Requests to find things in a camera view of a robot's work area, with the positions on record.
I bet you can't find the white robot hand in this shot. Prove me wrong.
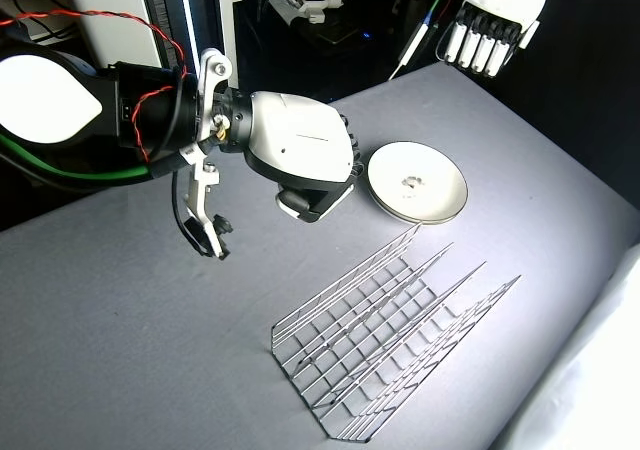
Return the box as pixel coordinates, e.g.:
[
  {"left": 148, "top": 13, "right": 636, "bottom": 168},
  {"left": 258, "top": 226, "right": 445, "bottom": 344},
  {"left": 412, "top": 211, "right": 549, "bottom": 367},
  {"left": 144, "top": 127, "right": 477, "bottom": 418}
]
[
  {"left": 243, "top": 91, "right": 364, "bottom": 224},
  {"left": 435, "top": 0, "right": 556, "bottom": 79}
]

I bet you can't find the metal wire dish rack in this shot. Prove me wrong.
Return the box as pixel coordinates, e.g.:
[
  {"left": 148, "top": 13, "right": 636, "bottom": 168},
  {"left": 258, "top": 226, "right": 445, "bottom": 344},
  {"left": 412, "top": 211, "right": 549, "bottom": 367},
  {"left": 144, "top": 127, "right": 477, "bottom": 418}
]
[{"left": 269, "top": 224, "right": 522, "bottom": 445}]

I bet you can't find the grey table cloth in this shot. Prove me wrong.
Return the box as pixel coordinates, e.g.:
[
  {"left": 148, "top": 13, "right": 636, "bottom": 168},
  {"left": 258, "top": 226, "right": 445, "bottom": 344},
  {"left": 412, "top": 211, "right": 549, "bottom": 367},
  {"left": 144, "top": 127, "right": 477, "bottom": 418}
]
[{"left": 0, "top": 61, "right": 640, "bottom": 450}]

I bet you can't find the white column with black strip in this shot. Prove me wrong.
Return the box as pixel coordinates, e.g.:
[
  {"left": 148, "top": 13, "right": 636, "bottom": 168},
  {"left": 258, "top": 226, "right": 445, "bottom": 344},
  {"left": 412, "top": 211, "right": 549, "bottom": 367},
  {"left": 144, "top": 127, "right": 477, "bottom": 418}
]
[{"left": 64, "top": 0, "right": 242, "bottom": 99}]

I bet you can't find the white plate with dark rim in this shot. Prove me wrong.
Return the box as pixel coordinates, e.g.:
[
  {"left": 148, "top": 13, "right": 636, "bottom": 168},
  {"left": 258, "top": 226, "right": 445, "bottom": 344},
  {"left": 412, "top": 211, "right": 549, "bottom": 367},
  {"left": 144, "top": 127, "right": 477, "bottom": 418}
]
[{"left": 368, "top": 182, "right": 460, "bottom": 227}]

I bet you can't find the white backdrop sheet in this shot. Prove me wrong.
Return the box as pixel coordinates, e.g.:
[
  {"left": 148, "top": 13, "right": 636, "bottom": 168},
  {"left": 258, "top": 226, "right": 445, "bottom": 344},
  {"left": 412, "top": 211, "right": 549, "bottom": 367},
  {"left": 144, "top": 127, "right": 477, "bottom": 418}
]
[{"left": 489, "top": 244, "right": 640, "bottom": 450}]

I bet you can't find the white plate with ink print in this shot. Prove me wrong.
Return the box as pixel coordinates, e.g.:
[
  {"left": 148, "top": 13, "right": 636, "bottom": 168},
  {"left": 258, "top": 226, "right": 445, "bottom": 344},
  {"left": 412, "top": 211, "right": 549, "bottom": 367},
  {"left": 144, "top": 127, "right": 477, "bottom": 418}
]
[{"left": 367, "top": 141, "right": 469, "bottom": 221}]

